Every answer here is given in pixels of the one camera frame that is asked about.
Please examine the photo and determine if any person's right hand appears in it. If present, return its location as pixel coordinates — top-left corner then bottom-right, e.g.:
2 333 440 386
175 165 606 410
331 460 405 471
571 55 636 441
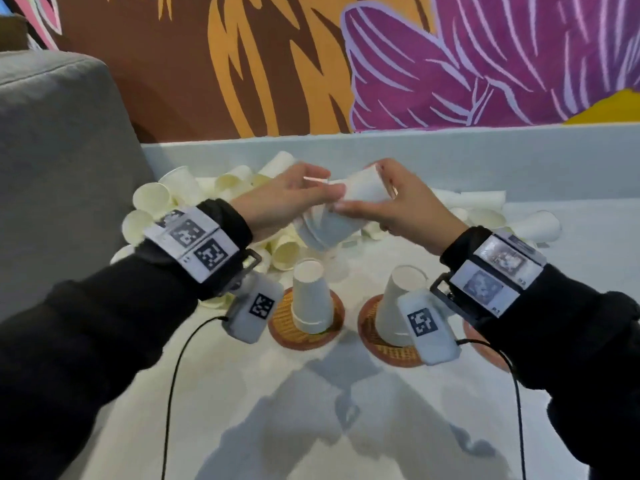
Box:
332 158 470 257

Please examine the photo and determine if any person's right forearm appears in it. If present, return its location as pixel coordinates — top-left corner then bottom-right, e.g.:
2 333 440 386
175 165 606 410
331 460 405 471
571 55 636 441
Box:
439 225 640 480

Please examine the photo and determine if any white marker wristband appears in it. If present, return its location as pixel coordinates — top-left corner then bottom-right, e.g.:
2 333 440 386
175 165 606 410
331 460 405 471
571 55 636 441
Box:
143 207 241 285
449 229 547 318

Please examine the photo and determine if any grey sofa cushion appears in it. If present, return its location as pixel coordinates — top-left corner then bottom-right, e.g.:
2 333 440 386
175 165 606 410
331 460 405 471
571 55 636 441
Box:
0 49 156 321

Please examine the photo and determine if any person's left forearm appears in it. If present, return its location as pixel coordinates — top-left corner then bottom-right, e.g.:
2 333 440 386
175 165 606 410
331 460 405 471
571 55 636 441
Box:
0 198 253 480

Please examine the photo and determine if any black cable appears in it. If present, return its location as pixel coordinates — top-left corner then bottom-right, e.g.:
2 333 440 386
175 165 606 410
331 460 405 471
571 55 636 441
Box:
161 316 229 480
455 338 527 480

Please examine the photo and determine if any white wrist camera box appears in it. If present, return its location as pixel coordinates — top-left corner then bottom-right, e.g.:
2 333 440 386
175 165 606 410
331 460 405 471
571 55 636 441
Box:
398 288 462 367
222 272 285 345

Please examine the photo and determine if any person's left hand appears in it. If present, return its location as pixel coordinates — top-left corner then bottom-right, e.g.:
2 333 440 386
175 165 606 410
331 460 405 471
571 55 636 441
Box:
229 162 347 243

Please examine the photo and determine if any pile of paper cups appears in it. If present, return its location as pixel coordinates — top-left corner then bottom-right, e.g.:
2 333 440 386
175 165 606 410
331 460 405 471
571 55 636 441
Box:
109 150 562 311

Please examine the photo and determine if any round woven coaster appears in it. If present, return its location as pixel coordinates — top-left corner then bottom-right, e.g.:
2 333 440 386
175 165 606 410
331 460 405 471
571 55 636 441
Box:
268 287 346 351
462 319 511 373
357 293 426 369

